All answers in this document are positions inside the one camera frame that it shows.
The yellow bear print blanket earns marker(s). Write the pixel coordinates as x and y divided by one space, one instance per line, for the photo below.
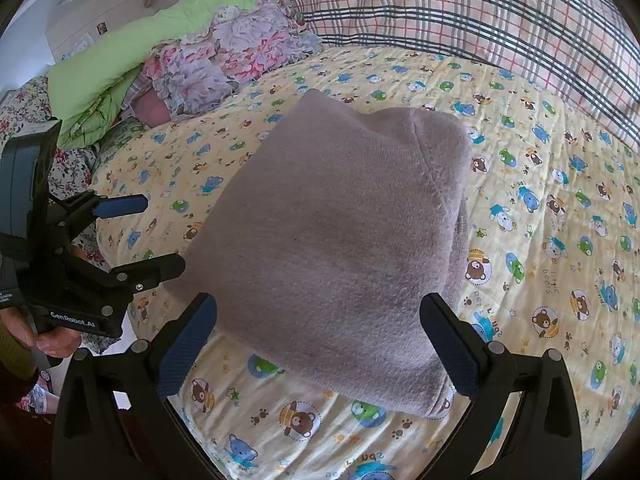
540 240

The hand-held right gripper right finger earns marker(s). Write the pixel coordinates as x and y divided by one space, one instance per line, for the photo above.
452 350

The white cabinet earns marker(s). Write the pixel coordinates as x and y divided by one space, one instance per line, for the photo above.
95 15

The person's left hand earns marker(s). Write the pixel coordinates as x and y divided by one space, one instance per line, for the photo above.
55 344

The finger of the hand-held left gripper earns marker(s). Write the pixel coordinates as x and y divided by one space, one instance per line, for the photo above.
120 206
150 270

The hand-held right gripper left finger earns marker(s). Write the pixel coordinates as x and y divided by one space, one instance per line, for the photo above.
185 345

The floral ruffled pillow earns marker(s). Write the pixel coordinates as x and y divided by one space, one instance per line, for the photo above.
240 45

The plaid blanket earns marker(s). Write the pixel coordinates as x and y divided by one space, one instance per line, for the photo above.
475 15

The grey knit sweater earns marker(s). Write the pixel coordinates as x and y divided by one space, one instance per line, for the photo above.
330 235

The light green quilt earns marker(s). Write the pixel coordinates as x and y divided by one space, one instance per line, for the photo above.
115 55

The pink cloth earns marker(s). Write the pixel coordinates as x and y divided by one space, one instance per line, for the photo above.
152 109

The floral bedsheet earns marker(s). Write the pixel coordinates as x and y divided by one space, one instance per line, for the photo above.
27 100

